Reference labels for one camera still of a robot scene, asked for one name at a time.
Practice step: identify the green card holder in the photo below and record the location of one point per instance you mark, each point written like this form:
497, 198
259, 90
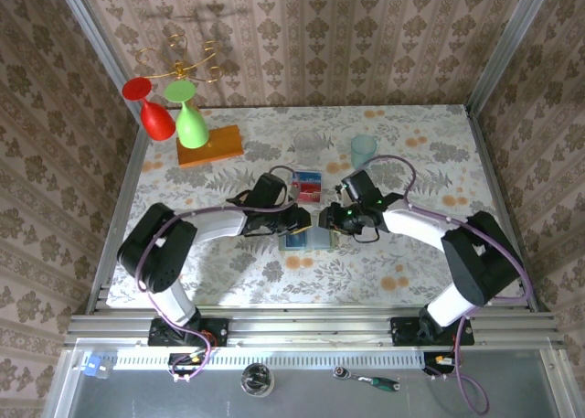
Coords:
320, 239

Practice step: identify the red playing card deck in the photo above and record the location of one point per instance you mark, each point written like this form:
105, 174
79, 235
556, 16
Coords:
308, 193

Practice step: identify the blue and white credit card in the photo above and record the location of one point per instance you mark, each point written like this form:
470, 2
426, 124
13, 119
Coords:
308, 178

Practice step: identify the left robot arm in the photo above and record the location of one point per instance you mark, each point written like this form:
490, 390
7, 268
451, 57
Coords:
155, 253

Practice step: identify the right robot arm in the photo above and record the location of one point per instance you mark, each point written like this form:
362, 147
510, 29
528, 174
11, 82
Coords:
484, 262

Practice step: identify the teal plastic cup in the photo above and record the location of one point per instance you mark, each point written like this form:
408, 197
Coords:
363, 153

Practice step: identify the clear glass tumbler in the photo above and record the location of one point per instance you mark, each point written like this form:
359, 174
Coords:
307, 148

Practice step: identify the floral table cover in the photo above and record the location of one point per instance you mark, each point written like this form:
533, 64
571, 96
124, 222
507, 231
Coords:
274, 290

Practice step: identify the orange wooden base block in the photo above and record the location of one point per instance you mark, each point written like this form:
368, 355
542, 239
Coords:
224, 148

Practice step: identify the green wine glass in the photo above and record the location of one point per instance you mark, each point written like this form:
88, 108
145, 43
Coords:
192, 130

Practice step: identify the red wine glass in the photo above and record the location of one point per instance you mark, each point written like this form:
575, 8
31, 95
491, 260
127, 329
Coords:
157, 121

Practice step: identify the black power connector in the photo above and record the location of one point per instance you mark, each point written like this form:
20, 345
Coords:
430, 357
180, 359

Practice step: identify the silver metal cup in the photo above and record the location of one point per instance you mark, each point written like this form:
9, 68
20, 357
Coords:
258, 380

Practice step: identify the blue plastic connector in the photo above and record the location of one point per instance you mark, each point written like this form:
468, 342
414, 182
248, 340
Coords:
93, 367

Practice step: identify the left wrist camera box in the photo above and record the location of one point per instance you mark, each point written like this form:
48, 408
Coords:
269, 190

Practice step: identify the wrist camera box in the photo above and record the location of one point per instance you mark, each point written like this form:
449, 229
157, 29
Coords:
269, 190
362, 187

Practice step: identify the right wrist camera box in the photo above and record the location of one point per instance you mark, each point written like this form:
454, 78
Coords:
362, 187

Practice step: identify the aluminium mounting rail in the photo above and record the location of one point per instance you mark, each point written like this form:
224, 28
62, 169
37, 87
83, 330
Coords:
297, 326

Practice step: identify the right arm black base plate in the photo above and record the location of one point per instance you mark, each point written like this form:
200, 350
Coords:
404, 332

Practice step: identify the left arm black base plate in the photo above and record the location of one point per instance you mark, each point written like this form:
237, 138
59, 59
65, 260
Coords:
215, 332

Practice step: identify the aluminium table side rail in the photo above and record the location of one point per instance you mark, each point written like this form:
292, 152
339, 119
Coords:
131, 162
489, 162

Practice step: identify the aluminium frame post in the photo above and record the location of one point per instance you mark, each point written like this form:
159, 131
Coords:
506, 47
100, 47

